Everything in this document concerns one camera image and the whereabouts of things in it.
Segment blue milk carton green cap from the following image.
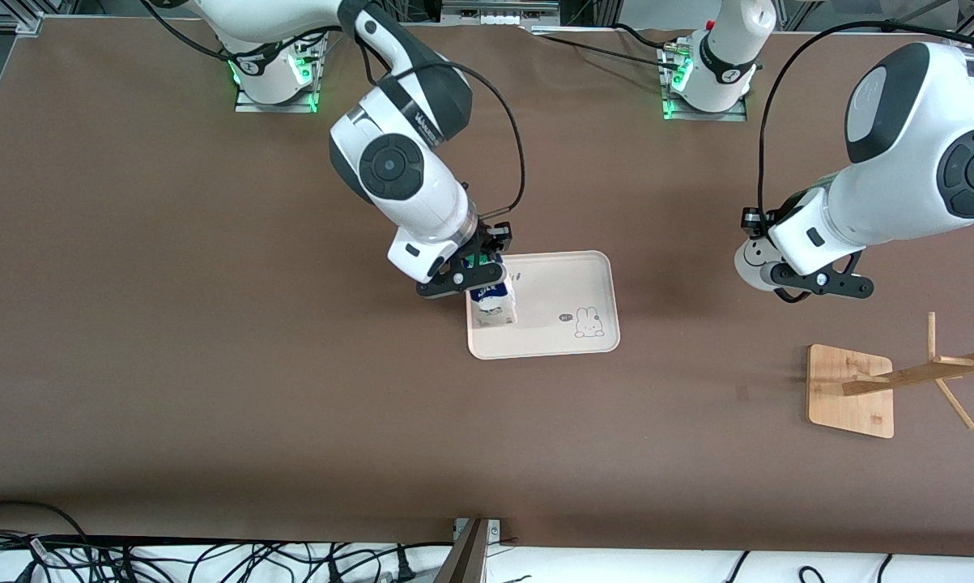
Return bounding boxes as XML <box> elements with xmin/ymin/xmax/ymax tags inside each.
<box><xmin>469</xmin><ymin>274</ymin><xmax>518</xmax><ymax>327</ymax></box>

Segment cream rabbit print tray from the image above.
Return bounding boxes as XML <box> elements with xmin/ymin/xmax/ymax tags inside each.
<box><xmin>464</xmin><ymin>250</ymin><xmax>621</xmax><ymax>360</ymax></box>

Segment wooden mug rack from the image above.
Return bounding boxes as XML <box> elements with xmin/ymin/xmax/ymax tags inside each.
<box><xmin>806</xmin><ymin>312</ymin><xmax>974</xmax><ymax>440</ymax></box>

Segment grey power strip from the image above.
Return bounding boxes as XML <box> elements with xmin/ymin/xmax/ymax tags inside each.
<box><xmin>440</xmin><ymin>0</ymin><xmax>562</xmax><ymax>27</ymax></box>

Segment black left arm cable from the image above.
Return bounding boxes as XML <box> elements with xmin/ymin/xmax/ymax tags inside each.
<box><xmin>758</xmin><ymin>20</ymin><xmax>974</xmax><ymax>215</ymax></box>

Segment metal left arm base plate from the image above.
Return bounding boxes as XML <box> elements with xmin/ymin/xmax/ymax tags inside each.
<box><xmin>661</xmin><ymin>45</ymin><xmax>749</xmax><ymax>122</ymax></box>

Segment short black tabletop cable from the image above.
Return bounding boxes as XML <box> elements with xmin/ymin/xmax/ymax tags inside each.
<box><xmin>612</xmin><ymin>23</ymin><xmax>678</xmax><ymax>51</ymax></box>

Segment long black tabletop cable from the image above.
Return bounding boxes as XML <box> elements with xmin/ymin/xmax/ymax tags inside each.
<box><xmin>531</xmin><ymin>32</ymin><xmax>682</xmax><ymax>74</ymax></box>

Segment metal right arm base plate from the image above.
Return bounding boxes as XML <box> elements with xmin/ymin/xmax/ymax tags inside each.
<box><xmin>234</xmin><ymin>32</ymin><xmax>320</xmax><ymax>114</ymax></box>

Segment metal table edge bracket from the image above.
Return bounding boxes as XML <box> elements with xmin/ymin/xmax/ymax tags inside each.
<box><xmin>432</xmin><ymin>517</ymin><xmax>504</xmax><ymax>583</ymax></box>

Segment black looped floor cable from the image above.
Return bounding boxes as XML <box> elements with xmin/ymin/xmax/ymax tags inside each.
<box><xmin>0</xmin><ymin>500</ymin><xmax>91</xmax><ymax>545</ymax></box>

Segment aluminium frame profile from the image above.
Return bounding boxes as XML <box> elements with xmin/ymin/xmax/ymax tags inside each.
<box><xmin>13</xmin><ymin>0</ymin><xmax>46</xmax><ymax>35</ymax></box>

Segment black cable with white tag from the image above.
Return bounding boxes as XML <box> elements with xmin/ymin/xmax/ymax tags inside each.
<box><xmin>0</xmin><ymin>530</ymin><xmax>54</xmax><ymax>564</ymax></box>

